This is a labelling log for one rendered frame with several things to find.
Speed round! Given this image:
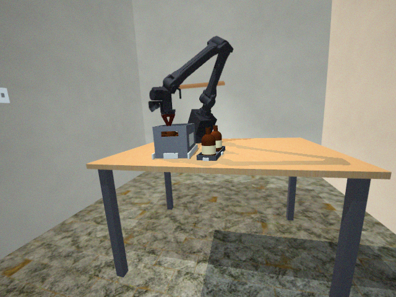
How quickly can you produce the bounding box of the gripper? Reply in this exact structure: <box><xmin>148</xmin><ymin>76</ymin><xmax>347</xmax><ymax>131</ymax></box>
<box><xmin>160</xmin><ymin>100</ymin><xmax>176</xmax><ymax>126</ymax></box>

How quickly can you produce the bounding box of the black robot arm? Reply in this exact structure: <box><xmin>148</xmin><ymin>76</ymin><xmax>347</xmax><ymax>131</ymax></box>
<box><xmin>148</xmin><ymin>36</ymin><xmax>233</xmax><ymax>119</ymax></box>

